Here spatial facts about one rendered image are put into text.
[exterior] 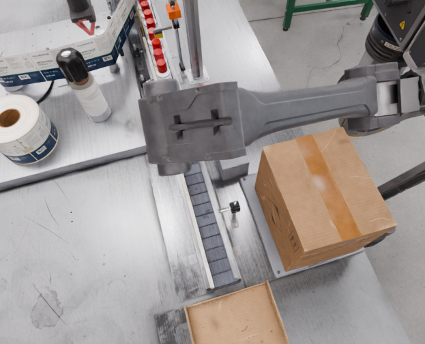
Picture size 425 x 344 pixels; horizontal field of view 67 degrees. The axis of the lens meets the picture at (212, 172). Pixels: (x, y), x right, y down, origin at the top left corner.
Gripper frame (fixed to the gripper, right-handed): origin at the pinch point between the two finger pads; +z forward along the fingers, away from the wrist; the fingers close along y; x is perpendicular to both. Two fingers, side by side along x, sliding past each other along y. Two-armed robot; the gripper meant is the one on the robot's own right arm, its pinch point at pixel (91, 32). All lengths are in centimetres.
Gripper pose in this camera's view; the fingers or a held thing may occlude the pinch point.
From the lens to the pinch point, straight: 116.1
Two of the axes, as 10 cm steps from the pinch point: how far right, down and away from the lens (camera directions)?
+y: 2.9, 8.5, -4.4
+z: 0.1, 4.6, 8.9
